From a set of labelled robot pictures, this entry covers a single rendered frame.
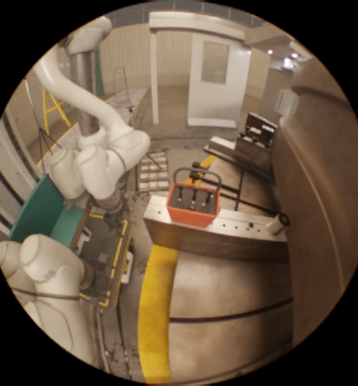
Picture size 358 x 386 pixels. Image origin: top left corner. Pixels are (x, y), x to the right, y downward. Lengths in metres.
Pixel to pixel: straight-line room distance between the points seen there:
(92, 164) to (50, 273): 0.27
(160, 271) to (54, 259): 1.03
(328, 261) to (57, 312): 0.72
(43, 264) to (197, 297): 0.81
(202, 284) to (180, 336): 0.38
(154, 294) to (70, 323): 0.99
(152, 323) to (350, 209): 1.39
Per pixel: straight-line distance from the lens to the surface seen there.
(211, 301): 0.94
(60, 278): 0.31
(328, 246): 0.60
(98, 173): 0.39
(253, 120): 2.70
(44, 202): 0.76
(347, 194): 0.72
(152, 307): 1.24
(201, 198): 0.55
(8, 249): 0.58
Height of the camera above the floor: 1.22
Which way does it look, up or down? 50 degrees down
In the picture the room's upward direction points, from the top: 2 degrees clockwise
